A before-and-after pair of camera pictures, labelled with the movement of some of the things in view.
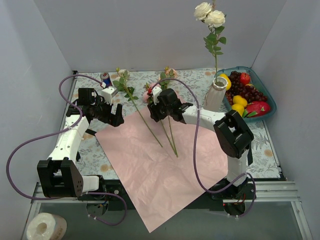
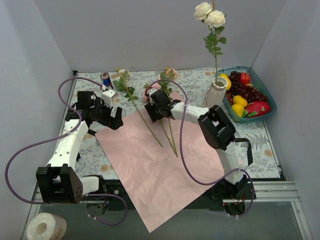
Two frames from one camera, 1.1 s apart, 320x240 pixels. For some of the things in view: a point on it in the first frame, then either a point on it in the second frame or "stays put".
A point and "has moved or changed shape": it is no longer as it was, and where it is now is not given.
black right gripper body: (157, 110) stays put
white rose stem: (205, 12) stays put
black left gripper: (110, 115) stays put
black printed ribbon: (90, 132) has moved or changed shape
